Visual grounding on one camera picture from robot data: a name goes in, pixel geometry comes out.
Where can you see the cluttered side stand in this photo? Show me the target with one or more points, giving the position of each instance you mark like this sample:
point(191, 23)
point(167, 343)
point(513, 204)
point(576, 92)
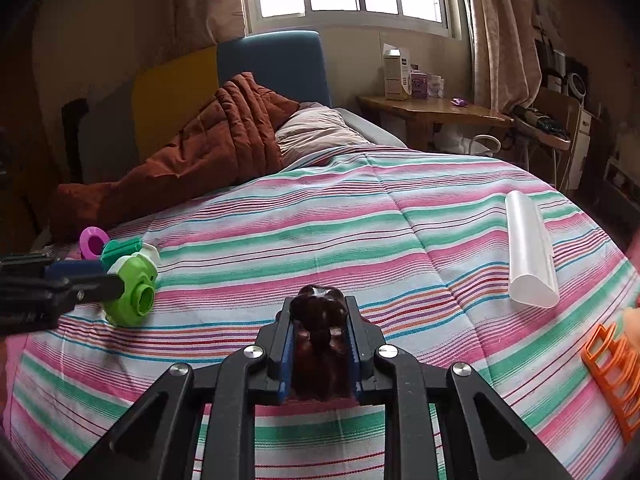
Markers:
point(542, 127)

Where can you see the wooden bedside table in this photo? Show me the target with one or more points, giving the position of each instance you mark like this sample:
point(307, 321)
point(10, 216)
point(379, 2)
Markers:
point(435, 108)

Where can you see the purple box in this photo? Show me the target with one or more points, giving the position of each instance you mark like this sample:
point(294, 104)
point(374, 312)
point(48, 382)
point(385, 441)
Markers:
point(420, 84)

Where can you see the light green plastic toy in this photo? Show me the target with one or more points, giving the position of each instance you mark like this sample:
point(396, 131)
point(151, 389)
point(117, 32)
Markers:
point(132, 295)

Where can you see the white cabinet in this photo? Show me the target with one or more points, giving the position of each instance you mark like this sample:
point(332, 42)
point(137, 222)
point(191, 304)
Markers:
point(582, 145)

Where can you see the orange plastic rack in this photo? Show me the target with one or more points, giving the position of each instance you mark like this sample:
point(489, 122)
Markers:
point(607, 365)

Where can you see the peach round object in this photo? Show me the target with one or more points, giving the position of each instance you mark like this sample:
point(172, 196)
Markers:
point(632, 327)

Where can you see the black padded panel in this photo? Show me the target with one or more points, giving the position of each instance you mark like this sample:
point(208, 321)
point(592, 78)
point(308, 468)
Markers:
point(75, 135)

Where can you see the small white jar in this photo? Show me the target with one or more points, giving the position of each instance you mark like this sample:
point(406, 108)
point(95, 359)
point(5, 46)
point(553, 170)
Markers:
point(437, 87)

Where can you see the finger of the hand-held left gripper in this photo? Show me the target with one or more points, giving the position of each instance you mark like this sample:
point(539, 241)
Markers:
point(75, 268)
point(95, 288)

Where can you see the purple plastic toy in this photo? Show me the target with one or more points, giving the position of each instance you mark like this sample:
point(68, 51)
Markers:
point(92, 242)

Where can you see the translucent white plastic tube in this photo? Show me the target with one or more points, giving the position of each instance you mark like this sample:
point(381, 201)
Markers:
point(527, 245)

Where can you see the small purple item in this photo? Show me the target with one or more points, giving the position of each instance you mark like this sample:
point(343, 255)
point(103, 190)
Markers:
point(460, 102)

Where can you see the teal green plastic toy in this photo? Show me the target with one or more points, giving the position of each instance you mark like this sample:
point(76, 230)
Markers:
point(120, 250)

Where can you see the beige curtain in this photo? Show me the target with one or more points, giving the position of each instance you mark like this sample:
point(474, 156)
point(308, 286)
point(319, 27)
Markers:
point(210, 0)
point(500, 35)

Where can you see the round white device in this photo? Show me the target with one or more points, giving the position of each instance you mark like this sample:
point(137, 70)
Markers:
point(577, 82)

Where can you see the tall white box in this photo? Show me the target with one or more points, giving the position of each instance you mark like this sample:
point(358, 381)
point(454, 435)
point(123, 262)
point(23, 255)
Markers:
point(395, 75)

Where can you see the striped bed sheet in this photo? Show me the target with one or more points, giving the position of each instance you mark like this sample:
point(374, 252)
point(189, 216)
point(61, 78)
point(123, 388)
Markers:
point(400, 240)

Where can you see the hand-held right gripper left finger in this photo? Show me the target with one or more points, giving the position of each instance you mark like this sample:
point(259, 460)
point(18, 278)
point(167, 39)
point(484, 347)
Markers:
point(286, 360)

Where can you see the brown quilt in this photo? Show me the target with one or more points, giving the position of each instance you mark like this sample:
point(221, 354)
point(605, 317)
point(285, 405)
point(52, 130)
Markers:
point(200, 155)

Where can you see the pale pink pillow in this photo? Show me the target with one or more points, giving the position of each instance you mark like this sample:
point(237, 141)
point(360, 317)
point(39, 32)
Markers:
point(320, 132)

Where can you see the grey yellow blue headboard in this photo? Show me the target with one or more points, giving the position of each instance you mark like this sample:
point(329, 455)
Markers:
point(165, 85)

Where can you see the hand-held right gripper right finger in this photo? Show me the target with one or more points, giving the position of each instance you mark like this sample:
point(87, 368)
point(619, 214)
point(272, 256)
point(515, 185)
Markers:
point(352, 355)

